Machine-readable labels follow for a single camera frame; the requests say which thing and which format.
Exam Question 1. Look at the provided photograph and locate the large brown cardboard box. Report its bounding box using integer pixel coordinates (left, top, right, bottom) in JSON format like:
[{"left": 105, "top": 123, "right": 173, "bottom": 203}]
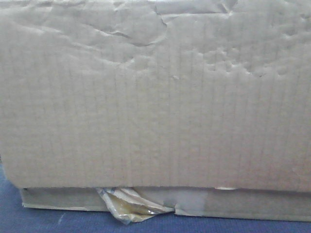
[{"left": 0, "top": 0, "right": 311, "bottom": 222}]

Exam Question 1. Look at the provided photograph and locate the crumpled yellowish packing tape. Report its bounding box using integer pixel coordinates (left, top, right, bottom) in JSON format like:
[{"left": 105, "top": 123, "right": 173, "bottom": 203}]
[{"left": 96, "top": 187, "right": 175, "bottom": 225}]

